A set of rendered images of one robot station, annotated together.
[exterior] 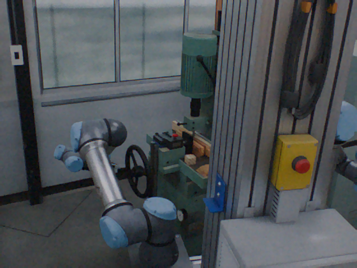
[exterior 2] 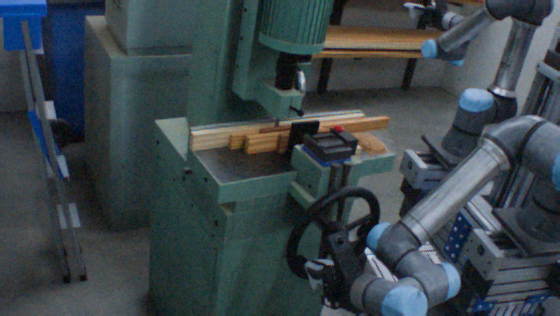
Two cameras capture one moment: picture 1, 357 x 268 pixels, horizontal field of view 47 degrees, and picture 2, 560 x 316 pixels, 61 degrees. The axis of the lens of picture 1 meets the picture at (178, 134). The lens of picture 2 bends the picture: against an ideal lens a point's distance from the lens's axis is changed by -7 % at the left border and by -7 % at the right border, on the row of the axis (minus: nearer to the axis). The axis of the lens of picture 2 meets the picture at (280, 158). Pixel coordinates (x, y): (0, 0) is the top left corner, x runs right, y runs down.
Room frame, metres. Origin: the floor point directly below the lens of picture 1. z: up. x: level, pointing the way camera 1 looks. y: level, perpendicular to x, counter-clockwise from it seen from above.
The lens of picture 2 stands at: (2.14, 1.26, 1.58)
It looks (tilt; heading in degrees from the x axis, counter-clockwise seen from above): 28 degrees down; 266
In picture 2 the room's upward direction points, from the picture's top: 10 degrees clockwise
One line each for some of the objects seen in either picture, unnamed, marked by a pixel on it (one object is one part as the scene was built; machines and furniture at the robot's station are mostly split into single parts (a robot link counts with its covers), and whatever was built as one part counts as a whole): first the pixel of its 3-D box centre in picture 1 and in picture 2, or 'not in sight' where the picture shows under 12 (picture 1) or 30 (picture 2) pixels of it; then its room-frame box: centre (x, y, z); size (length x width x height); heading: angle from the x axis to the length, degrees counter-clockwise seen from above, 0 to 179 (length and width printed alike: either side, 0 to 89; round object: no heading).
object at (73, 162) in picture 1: (76, 161); (426, 281); (1.75, 0.49, 0.93); 0.11 x 0.11 x 0.08; 30
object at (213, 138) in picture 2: (201, 143); (285, 129); (2.04, -0.12, 0.93); 0.60 x 0.02 x 0.05; 32
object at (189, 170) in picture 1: (180, 156); (305, 167); (1.98, -0.02, 0.87); 0.61 x 0.30 x 0.06; 32
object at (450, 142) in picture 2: not in sight; (463, 137); (1.36, -0.43, 0.87); 0.15 x 0.15 x 0.10
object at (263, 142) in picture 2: (189, 142); (285, 139); (2.04, -0.06, 0.92); 0.25 x 0.02 x 0.05; 32
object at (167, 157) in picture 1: (167, 152); (325, 168); (1.93, 0.06, 0.92); 0.15 x 0.13 x 0.09; 32
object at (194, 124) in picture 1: (197, 122); (277, 99); (2.08, -0.10, 1.03); 0.14 x 0.07 x 0.09; 122
